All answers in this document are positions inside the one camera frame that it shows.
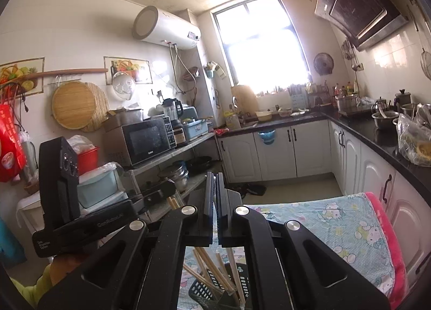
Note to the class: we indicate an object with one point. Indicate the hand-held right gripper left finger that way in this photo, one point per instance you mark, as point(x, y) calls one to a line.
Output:
point(158, 263)

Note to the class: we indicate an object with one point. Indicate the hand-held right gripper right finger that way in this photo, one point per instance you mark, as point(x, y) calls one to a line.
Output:
point(286, 263)

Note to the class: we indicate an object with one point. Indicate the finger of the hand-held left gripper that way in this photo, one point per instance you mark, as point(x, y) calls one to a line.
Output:
point(156, 195)

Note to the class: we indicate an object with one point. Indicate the bamboo chopstick pair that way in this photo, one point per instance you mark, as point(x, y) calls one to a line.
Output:
point(173, 203)

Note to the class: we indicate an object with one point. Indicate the green plastic utensil basket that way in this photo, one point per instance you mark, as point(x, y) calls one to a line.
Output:
point(202, 296)

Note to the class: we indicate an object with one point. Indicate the bunch of chopsticks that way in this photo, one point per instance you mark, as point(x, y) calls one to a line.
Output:
point(215, 276)

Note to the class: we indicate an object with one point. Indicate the person's left forearm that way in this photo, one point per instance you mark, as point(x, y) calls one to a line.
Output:
point(33, 293)

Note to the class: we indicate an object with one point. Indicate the hanging utensils under hood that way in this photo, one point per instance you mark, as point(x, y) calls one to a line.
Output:
point(348, 54)

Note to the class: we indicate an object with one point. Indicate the person's left hand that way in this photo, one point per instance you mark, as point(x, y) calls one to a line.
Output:
point(64, 266)

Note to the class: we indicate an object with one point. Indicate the stacked steel pots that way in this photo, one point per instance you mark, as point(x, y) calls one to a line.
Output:
point(176, 175)

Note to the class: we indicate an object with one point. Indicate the pastel plastic drawer unit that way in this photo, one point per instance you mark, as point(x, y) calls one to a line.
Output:
point(99, 187)

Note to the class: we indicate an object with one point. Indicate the red plastic basin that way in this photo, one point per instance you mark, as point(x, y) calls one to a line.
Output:
point(89, 158)

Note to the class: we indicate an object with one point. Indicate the black microwave oven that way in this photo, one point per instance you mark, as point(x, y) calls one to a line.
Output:
point(148, 140)

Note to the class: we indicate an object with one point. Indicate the metal kitchen rack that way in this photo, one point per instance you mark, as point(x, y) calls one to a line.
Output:
point(188, 148)

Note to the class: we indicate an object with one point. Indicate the dark small kitchen appliance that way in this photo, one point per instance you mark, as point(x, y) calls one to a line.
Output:
point(179, 136)

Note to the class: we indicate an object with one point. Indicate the red plastic bag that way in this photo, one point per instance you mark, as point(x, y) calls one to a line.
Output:
point(10, 141)

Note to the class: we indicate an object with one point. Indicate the light blue storage box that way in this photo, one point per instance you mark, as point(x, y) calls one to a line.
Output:
point(195, 129)

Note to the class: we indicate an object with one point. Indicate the dark shoes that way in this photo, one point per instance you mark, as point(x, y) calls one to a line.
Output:
point(251, 188)

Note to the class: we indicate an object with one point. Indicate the blender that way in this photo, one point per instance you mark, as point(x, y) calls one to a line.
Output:
point(171, 111)

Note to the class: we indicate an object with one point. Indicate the round bamboo board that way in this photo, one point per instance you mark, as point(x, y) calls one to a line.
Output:
point(72, 104)

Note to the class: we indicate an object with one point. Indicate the round woven mat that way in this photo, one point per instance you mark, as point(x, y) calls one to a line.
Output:
point(101, 108)

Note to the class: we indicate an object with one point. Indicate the yellow bottle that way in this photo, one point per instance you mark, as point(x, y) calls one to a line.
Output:
point(232, 120)

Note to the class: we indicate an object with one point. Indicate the pink blanket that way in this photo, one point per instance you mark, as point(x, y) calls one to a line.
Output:
point(394, 252)

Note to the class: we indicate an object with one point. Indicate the white base cabinets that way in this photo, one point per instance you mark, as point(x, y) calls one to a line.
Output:
point(303, 151)

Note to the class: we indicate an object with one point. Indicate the white round plastic cover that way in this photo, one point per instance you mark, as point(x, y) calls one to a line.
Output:
point(124, 86)

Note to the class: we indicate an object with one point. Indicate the long wooden rolling pin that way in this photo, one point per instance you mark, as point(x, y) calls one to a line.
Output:
point(67, 72)

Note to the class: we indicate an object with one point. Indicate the wooden cutting board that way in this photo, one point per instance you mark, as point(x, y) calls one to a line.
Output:
point(245, 99)

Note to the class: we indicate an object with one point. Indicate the black kitchen countertop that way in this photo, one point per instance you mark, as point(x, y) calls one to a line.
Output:
point(370, 135)

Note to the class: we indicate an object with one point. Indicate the blue cutlery holder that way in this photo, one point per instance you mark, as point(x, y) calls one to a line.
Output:
point(298, 98)

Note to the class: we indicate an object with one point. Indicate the white water heater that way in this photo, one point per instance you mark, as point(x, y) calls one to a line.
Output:
point(165, 29)

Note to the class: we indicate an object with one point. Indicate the steel pot on counter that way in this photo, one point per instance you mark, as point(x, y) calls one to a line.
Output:
point(346, 103)

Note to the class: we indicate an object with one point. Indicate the steel bowl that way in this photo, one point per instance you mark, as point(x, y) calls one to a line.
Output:
point(385, 120)

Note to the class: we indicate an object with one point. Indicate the clear plastic bag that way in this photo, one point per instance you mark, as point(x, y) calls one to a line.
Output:
point(412, 141)

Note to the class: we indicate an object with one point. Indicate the steel kettle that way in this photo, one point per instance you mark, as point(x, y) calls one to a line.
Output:
point(378, 106)

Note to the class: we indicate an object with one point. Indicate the window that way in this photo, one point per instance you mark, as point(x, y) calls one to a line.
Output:
point(262, 44)

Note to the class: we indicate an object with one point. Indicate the black range hood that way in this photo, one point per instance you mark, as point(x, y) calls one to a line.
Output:
point(357, 10)

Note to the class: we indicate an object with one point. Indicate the fruit picture wall tile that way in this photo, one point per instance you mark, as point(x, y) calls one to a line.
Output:
point(20, 74)
point(128, 64)

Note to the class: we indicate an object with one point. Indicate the round wall fan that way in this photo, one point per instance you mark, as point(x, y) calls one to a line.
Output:
point(323, 63)

